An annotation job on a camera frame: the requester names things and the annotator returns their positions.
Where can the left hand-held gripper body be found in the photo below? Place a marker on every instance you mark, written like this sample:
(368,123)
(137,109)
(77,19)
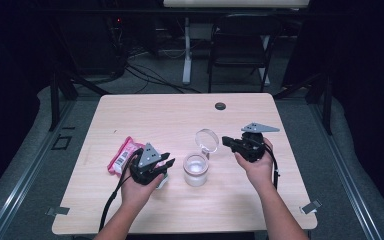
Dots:
(145,173)

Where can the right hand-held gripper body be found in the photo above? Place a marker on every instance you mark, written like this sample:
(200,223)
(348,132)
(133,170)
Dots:
(253,148)

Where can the pink snack packet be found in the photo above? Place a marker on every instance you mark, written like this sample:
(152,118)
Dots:
(123,156)

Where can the glass jar with hinged lid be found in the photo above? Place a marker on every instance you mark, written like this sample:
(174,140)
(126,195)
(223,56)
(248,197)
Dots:
(196,170)

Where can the person's left hand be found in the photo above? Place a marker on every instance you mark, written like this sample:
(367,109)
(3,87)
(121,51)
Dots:
(136,195)

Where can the person's right hand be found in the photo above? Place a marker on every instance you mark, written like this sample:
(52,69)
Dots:
(261,171)

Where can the round table grommet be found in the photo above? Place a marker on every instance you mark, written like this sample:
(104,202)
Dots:
(220,106)

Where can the grey tape piece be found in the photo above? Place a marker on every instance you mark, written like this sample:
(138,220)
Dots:
(310,206)
(58,210)

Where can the black metal stand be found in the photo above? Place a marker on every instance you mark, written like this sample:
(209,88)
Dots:
(55,103)
(327,106)

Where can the black floor tape strip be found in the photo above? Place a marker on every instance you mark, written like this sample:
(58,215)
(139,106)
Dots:
(68,128)

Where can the black folding chair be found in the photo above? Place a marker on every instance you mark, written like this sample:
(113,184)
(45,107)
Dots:
(243,43)

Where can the dark computer tower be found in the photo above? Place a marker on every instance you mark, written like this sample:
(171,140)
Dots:
(90,46)

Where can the white desk top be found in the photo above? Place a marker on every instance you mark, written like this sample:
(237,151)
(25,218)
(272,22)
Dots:
(233,3)

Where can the aluminium floor rail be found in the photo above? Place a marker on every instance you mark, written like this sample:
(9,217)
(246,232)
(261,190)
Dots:
(23,186)
(345,180)

